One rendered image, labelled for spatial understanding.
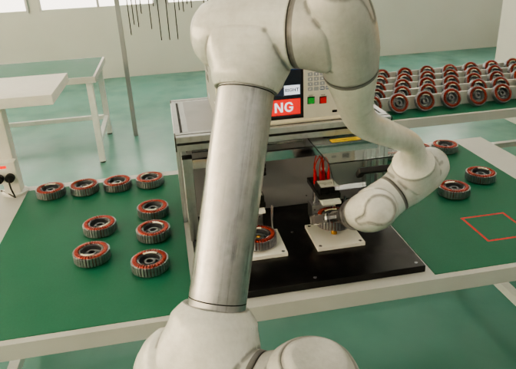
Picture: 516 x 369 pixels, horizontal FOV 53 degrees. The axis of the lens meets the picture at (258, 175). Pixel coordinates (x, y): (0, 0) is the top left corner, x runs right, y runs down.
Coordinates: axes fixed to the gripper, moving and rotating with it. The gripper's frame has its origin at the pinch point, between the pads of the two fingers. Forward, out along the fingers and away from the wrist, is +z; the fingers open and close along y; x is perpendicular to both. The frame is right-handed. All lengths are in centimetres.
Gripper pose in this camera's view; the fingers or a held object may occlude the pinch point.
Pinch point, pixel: (334, 217)
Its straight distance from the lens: 162.6
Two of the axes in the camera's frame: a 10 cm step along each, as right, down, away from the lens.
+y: -9.8, 1.1, -1.4
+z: -1.3, 1.3, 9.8
